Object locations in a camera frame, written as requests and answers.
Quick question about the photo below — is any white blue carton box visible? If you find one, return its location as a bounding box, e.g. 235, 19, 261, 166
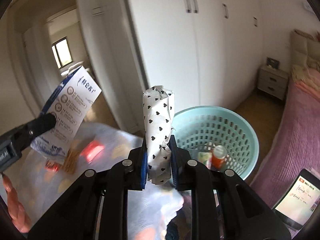
30, 66, 101, 160

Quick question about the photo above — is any white heart-pattern wrapper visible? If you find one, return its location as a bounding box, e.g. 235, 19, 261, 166
143, 86, 175, 185

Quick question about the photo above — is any person's left hand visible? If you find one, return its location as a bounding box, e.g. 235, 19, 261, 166
2, 173, 31, 233

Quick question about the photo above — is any green white packet in basket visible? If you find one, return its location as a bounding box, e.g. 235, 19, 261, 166
197, 152, 213, 169

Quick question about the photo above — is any orange white bottle in basket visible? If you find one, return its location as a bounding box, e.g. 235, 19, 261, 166
212, 145, 227, 169

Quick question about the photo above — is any brown cardboard piece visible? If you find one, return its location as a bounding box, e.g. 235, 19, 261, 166
62, 148, 80, 175

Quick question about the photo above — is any red flat packet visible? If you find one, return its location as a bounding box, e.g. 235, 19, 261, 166
80, 140, 105, 163

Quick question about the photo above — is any light blue perforated basket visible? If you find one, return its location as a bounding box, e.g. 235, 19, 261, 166
172, 106, 259, 180

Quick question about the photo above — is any far room window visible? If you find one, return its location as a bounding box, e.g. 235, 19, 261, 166
52, 37, 73, 69

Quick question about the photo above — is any pink bedspread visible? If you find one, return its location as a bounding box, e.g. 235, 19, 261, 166
250, 65, 319, 207

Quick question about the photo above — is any smartphone with lit screen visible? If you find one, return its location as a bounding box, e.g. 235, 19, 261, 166
273, 169, 319, 230

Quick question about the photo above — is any beige nightstand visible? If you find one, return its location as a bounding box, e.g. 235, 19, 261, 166
257, 65, 289, 100

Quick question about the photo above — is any white wardrobe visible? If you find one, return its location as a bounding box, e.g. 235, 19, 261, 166
128, 0, 263, 112

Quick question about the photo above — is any beige padded headboard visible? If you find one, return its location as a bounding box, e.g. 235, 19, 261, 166
290, 30, 319, 71

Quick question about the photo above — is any dark picture frame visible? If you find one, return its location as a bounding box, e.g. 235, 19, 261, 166
266, 57, 280, 69

